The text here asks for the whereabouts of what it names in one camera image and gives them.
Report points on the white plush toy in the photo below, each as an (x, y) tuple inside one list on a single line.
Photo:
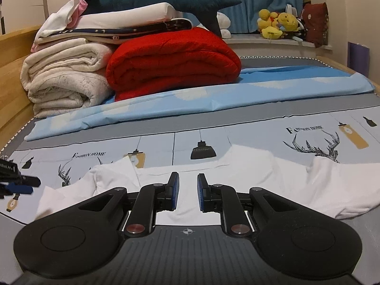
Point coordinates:
[(224, 24)]

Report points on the wooden bed frame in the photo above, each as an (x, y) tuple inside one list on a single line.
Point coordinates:
[(17, 111)]

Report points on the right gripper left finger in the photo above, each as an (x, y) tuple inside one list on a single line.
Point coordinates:
[(144, 205)]

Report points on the white folded pillow stack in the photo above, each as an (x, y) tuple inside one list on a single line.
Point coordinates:
[(71, 16)]

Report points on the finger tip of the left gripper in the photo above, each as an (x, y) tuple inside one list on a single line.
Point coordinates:
[(9, 189), (11, 174)]

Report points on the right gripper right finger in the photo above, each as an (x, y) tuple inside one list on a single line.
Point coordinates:
[(231, 206)]

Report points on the cream folded quilt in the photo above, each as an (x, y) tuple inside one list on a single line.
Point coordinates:
[(66, 76)]

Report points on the white small shirt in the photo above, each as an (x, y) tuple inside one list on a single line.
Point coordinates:
[(338, 190)]

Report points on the yellow plush toys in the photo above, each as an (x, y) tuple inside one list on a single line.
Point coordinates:
[(274, 25)]

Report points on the printed grey bed sheet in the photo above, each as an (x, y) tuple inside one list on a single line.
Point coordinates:
[(290, 243)]

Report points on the red folded blanket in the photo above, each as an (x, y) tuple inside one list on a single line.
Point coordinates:
[(171, 61)]

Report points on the light blue folded sheet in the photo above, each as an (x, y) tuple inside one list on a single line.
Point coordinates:
[(254, 86)]

